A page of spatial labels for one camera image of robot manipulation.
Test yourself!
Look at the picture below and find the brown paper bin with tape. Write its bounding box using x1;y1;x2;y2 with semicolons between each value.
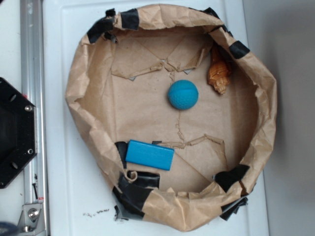
65;4;277;232

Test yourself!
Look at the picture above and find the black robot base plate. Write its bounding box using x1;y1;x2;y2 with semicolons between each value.
0;78;36;189

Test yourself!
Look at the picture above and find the aluminium extrusion rail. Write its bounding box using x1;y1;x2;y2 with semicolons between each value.
20;0;50;236

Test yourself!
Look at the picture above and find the white plastic tray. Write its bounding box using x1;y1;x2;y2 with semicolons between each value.
42;0;269;236

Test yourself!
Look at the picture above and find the orange conch seashell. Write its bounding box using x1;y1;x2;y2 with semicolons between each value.
207;44;232;95

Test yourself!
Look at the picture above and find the blue dimpled ball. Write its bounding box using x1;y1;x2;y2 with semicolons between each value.
167;80;199;110

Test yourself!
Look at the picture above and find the blue rectangular block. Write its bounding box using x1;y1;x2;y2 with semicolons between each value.
126;140;174;171

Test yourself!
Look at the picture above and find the metal corner bracket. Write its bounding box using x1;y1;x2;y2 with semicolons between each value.
18;203;46;236

